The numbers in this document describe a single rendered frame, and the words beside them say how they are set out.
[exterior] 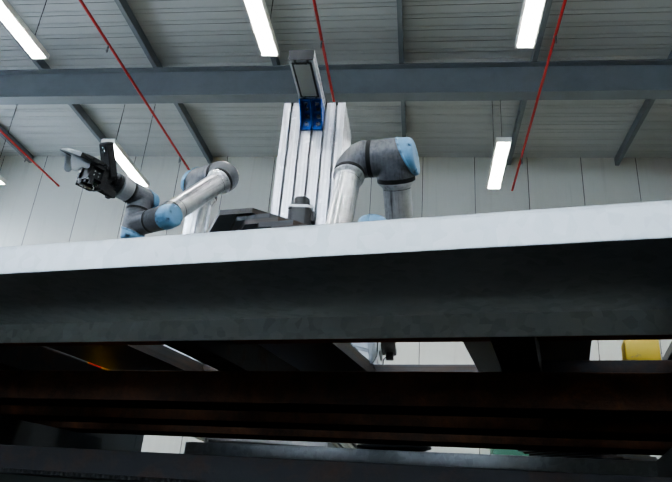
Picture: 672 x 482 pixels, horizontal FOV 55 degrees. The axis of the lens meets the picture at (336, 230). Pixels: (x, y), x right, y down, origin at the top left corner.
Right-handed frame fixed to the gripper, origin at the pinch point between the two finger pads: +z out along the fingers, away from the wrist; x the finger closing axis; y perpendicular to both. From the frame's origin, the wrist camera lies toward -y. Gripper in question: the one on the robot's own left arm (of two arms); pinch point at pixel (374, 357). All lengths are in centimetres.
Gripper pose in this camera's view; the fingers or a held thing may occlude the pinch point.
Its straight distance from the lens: 150.8
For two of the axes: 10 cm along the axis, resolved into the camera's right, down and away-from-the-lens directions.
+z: -0.7, 9.1, -4.1
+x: -3.1, -4.1, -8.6
